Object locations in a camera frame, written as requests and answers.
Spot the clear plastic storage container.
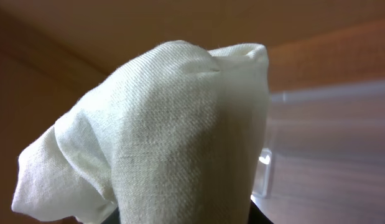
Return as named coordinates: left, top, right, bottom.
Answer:
left=251, top=80, right=385, bottom=223

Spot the cream garment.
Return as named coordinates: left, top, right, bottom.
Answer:
left=11, top=40, right=269, bottom=223

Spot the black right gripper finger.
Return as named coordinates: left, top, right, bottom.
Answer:
left=248, top=201, right=273, bottom=224

